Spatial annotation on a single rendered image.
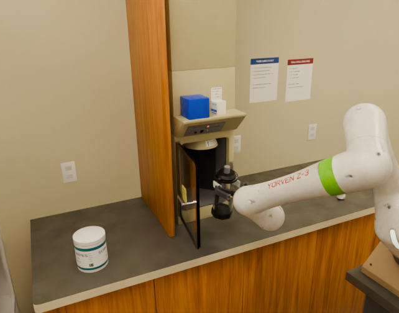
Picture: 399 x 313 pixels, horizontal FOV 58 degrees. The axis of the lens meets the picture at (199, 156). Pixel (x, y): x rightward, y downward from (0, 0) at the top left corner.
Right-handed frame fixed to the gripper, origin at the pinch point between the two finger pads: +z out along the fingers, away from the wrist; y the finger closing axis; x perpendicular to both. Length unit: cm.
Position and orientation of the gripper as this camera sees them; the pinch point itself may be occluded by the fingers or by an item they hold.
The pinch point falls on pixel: (225, 183)
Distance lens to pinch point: 166.7
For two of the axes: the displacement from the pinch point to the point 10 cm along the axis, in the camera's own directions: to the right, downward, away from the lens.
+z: -4.2, -2.9, 8.6
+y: -9.1, 1.6, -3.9
